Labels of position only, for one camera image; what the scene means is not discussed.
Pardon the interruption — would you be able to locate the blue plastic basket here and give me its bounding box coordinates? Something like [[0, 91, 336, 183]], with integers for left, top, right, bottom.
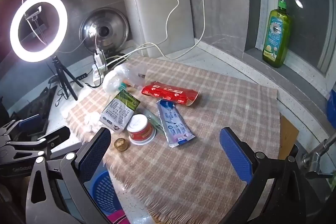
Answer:
[[88, 170, 124, 218]]

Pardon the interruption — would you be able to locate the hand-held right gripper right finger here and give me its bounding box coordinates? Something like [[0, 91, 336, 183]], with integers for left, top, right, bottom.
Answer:
[[220, 127, 309, 224]]

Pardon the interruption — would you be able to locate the green and white milk carton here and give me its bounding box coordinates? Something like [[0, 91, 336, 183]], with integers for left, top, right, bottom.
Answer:
[[99, 90, 141, 134]]

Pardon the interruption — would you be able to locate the plaid fringed cloth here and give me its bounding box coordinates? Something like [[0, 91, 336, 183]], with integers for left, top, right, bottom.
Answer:
[[62, 56, 282, 224]]

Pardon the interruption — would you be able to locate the red wrapper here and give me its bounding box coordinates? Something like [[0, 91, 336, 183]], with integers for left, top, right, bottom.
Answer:
[[141, 81, 199, 107]]

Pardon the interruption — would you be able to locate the red and white cup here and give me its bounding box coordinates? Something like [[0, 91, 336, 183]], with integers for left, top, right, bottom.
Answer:
[[126, 114, 156, 145]]

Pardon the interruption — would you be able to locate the blue and white sachet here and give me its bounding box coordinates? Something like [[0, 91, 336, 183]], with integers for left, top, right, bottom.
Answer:
[[157, 99, 196, 148]]

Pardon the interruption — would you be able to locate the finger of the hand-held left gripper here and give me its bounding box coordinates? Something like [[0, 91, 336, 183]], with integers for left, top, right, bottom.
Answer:
[[5, 126, 84, 161], [0, 114, 49, 141]]

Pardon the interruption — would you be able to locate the clear bottle with teal label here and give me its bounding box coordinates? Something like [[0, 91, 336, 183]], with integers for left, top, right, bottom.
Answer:
[[118, 82, 143, 91]]

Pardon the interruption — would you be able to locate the white cable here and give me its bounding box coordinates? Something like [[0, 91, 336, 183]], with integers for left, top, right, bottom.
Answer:
[[104, 0, 182, 67], [105, 0, 206, 71]]

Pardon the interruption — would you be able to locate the wooden board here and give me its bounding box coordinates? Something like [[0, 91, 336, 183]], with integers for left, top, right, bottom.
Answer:
[[278, 115, 300, 160]]

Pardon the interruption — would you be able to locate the metal faucet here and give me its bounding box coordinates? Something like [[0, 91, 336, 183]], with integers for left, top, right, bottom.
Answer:
[[302, 132, 336, 178]]

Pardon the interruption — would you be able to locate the white ring light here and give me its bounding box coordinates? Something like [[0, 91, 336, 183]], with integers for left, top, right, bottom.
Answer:
[[10, 0, 68, 62]]

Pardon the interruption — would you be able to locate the green dish soap bottle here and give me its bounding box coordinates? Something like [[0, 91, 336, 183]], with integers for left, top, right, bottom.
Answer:
[[262, 0, 292, 69]]

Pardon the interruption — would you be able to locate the green straw wrapper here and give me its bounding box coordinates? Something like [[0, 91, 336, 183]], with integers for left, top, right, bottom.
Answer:
[[139, 109, 163, 133]]

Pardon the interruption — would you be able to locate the white cutting board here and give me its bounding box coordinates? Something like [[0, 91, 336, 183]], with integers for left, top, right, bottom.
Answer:
[[134, 0, 195, 58]]

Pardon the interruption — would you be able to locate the blue container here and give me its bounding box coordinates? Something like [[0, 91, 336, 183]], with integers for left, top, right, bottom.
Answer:
[[326, 90, 336, 122]]

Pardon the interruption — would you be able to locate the white power strip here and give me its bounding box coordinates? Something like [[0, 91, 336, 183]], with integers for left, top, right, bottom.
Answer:
[[92, 48, 108, 86]]

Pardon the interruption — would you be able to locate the black tripod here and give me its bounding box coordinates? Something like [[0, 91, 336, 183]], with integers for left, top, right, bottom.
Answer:
[[49, 56, 84, 101]]

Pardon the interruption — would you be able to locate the clear plastic bag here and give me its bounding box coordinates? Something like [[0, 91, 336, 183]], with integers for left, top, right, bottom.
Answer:
[[102, 64, 147, 92]]

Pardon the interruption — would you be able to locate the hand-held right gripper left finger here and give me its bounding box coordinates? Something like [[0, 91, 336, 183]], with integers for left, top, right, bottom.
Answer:
[[25, 127, 112, 224]]

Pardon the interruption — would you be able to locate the crumpled white tissue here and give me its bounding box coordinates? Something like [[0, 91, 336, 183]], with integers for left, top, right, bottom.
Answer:
[[81, 112, 101, 132]]

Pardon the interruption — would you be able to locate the steel pot lid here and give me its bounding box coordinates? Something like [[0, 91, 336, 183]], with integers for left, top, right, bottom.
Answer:
[[79, 7, 130, 52]]

